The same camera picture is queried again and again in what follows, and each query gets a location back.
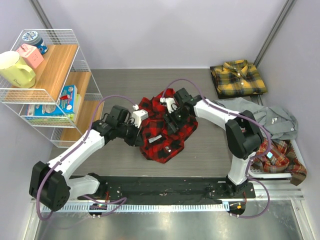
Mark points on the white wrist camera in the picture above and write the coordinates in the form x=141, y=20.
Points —
x=138, y=115
x=170, y=104

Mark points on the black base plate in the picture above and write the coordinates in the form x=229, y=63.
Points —
x=146, y=190

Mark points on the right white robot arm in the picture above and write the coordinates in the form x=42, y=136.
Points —
x=243, y=134

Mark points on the white wire shelf rack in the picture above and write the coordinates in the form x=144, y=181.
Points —
x=64, y=64

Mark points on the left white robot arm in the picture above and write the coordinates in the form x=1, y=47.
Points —
x=52, y=184

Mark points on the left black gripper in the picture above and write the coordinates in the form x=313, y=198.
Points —
x=137, y=139

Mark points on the blue product box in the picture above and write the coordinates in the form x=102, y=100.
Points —
x=66, y=104

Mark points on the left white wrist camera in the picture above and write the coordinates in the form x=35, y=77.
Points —
x=138, y=115

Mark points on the yellow mug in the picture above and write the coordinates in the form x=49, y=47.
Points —
x=16, y=71

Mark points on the white laundry basket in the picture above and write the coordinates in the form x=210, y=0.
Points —
x=260, y=174

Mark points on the grey long sleeve shirt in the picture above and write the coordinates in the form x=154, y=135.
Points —
x=277, y=120

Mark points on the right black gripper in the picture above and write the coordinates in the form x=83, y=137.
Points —
x=174, y=128

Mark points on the yellow plaid folded shirt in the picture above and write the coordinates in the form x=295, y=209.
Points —
x=238, y=78

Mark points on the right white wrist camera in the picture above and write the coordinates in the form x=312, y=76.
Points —
x=170, y=104

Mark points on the red black plaid shirt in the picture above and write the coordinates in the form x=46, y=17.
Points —
x=159, y=145

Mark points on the orange plaid shirt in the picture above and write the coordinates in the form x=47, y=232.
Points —
x=282, y=158

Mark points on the blue round tin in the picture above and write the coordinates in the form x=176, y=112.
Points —
x=33, y=38

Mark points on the pink cube box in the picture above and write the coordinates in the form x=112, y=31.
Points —
x=31, y=55

